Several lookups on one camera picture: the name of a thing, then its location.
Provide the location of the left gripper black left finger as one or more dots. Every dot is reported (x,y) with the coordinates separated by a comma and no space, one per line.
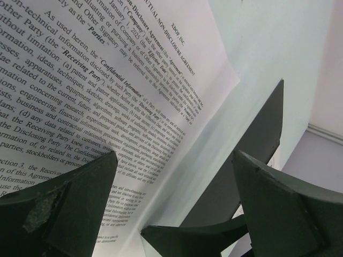
(59,217)

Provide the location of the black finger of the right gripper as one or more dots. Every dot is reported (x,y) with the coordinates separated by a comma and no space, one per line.
(196,241)
(221,199)

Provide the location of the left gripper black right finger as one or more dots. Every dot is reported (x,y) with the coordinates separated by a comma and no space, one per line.
(287,216)

